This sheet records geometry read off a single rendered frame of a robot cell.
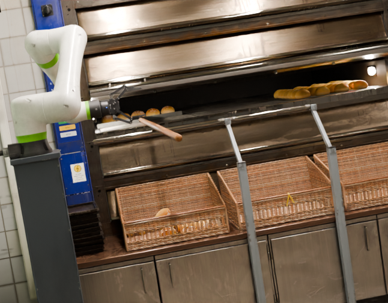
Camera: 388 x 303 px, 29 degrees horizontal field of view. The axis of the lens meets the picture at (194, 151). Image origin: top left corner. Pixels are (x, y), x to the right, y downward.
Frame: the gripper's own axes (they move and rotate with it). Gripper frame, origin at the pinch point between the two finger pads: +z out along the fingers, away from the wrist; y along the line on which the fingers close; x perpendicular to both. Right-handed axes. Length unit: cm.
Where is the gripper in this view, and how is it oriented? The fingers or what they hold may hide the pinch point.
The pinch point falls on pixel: (141, 101)
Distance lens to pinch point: 379.5
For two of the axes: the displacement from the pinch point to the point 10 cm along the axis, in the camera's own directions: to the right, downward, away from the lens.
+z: 9.8, -1.6, 1.3
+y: 1.5, 9.8, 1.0
